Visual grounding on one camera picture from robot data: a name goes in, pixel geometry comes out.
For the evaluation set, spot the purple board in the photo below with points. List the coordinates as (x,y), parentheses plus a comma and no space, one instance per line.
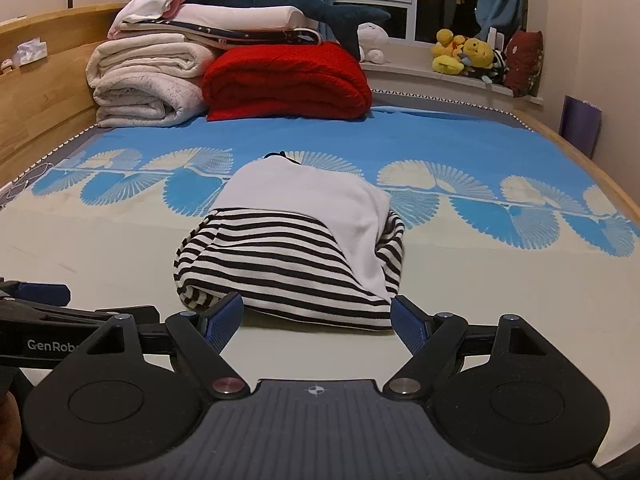
(580,127)

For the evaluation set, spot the dark red cushion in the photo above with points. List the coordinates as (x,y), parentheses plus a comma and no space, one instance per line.
(524,62)

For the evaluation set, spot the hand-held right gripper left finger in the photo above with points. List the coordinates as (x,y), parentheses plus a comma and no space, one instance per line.
(225,321)

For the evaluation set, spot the white quilt navy star trim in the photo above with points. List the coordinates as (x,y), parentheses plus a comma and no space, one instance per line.
(240,16)

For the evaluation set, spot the dark blue shark plush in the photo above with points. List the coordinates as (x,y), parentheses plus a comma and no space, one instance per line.
(280,2)

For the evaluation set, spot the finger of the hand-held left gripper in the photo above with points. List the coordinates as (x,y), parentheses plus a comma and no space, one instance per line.
(45,293)
(75,318)

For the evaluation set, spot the red folded blanket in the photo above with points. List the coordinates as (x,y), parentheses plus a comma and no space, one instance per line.
(285,77)

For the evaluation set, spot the yellow duck plush toy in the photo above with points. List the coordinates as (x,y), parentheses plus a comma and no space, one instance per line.
(447,52)

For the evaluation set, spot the black white striped plush toy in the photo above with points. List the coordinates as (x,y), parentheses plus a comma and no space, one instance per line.
(497,66)

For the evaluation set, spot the tissue box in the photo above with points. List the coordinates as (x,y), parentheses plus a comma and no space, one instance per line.
(30,52)

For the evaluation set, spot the white fleece folded blanket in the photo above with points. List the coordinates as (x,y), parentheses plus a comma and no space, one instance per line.
(145,102)

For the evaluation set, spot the yellow round plush toy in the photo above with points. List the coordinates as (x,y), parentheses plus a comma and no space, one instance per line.
(477,55)

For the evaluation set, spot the cream folded blanket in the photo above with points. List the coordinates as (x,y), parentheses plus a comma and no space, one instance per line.
(145,57)

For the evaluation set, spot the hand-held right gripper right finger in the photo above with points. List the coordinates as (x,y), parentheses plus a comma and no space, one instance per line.
(407,326)

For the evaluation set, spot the white window sill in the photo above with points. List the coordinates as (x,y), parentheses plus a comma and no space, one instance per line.
(425,82)

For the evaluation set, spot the wooden bed frame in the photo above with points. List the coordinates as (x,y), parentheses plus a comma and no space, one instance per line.
(45,90)

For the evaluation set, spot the striped and white small shirt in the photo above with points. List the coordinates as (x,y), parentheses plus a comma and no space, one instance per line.
(300,200)

